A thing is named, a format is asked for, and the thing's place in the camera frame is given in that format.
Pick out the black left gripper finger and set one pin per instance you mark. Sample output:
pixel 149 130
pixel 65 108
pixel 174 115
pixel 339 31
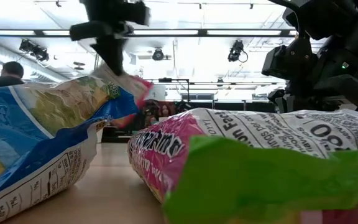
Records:
pixel 112 56

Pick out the blue Maruchan noodle pack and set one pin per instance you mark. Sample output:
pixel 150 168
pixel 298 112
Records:
pixel 26 140

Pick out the green lime shrimp noodle pack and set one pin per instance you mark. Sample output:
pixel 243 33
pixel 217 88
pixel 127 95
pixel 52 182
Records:
pixel 259 174

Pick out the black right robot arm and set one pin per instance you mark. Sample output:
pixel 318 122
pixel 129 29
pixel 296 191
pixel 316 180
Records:
pixel 337 46

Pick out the white box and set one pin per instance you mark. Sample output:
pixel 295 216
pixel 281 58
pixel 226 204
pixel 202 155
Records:
pixel 158 92

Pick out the shelf of colourful goods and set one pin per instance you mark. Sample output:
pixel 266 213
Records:
pixel 163 110

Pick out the black stage light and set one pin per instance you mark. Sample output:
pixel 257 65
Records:
pixel 34 49

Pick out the person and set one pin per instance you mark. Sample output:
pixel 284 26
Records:
pixel 9 73

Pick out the black partition panels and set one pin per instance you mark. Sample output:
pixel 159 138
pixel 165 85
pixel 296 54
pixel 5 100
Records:
pixel 228 107

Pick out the black round ceiling camera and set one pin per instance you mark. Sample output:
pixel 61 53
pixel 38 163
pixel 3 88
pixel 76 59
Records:
pixel 158 54

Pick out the black aluminium table frame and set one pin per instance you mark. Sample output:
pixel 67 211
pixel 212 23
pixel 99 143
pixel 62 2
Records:
pixel 113 138

